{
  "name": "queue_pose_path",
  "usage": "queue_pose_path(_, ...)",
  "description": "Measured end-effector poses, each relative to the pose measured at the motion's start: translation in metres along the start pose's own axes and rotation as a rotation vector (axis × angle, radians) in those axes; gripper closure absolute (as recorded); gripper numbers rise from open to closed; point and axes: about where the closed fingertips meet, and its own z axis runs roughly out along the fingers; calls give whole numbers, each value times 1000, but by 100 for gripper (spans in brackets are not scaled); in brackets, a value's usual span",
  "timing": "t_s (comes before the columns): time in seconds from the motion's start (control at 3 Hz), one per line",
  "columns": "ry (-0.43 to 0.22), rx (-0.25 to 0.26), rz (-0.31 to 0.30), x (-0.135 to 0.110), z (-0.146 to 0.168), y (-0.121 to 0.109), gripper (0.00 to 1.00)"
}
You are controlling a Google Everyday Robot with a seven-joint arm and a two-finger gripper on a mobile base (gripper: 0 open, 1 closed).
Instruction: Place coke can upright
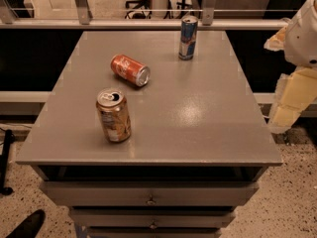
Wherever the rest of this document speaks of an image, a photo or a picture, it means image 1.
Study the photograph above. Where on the drawer with knob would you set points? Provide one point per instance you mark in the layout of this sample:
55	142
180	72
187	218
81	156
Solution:
157	217
93	193

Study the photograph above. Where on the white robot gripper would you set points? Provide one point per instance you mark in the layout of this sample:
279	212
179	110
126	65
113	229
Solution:
303	44

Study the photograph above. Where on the black stand on floor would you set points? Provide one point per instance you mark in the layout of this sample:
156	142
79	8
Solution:
9	139

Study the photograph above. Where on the middle drawer with knob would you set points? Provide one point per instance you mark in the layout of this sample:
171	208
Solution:
157	217

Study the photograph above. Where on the blue red bull can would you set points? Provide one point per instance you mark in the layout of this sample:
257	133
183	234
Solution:
188	34

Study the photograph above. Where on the top drawer with knob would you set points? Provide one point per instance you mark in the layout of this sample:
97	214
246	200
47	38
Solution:
93	193

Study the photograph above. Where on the red coke can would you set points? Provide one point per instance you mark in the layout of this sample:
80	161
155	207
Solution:
131	70

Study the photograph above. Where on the black office chair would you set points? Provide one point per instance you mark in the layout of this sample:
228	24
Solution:
139	0

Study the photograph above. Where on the grey drawer cabinet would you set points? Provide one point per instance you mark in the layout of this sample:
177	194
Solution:
194	121

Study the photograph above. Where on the metal railing frame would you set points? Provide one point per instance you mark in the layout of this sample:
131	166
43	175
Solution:
15	14

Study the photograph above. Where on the orange-brown soda can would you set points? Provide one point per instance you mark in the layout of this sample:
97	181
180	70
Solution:
113	112

